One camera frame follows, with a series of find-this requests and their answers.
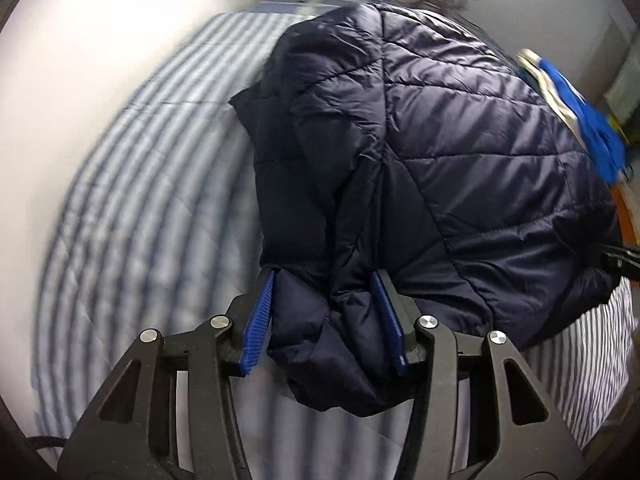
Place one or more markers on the navy puffer jacket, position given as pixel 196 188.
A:
pixel 450 160

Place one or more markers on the blue jacket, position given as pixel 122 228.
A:
pixel 595 125

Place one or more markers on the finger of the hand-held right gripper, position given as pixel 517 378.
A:
pixel 620 260

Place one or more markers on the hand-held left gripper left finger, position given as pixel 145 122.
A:
pixel 257 325

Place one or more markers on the striped bed sheet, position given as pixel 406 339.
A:
pixel 150 185

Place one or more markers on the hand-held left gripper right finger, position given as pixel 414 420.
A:
pixel 387 320

